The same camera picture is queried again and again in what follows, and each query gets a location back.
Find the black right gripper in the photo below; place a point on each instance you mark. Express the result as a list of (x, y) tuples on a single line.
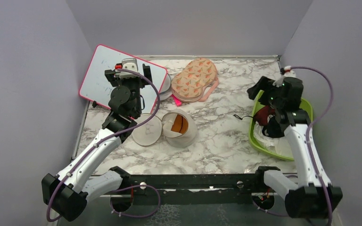
[(263, 84)]

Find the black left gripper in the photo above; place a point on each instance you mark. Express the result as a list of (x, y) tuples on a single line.
[(111, 74)]

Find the black and orange bra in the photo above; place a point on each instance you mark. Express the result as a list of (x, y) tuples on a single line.
[(180, 124)]

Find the white mesh laundry bag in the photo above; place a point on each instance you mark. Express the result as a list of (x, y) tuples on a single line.
[(150, 132)]

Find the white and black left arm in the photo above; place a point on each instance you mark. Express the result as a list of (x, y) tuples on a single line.
[(65, 193)]

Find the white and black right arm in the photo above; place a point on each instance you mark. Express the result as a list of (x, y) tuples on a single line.
[(313, 195)]

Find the orange patterned bra wash bag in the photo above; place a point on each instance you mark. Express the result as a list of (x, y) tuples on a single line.
[(196, 81)]

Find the dark red cloth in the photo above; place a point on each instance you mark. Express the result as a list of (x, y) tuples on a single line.
[(263, 114)]

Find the pink framed whiteboard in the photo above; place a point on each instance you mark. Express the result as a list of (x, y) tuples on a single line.
[(96, 87)]

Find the white round object behind whiteboard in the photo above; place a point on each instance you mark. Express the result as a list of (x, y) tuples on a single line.
[(166, 91)]

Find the green plastic basin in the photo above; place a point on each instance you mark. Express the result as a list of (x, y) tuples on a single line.
[(305, 105)]

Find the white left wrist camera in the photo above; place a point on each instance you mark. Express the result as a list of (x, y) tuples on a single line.
[(128, 64)]

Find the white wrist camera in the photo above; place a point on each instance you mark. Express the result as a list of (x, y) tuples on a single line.
[(285, 72), (128, 64)]

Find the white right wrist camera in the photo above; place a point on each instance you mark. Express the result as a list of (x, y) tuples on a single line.
[(285, 72)]

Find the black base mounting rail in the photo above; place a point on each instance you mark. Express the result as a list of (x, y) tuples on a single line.
[(191, 189)]

